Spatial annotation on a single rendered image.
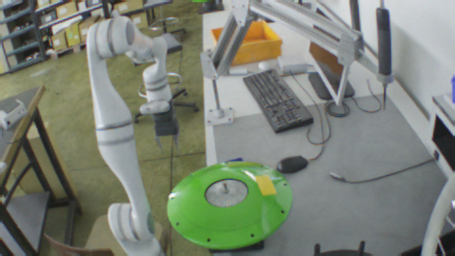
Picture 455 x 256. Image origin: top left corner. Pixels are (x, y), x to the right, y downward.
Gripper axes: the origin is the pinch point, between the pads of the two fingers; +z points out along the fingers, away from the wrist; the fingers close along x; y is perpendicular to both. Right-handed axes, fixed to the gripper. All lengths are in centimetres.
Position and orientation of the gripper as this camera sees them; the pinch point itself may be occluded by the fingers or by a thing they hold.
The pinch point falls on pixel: (170, 153)
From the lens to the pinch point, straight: 127.5
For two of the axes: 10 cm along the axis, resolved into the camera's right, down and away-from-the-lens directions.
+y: 0.7, -5.7, 8.2
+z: 1.4, 8.2, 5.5
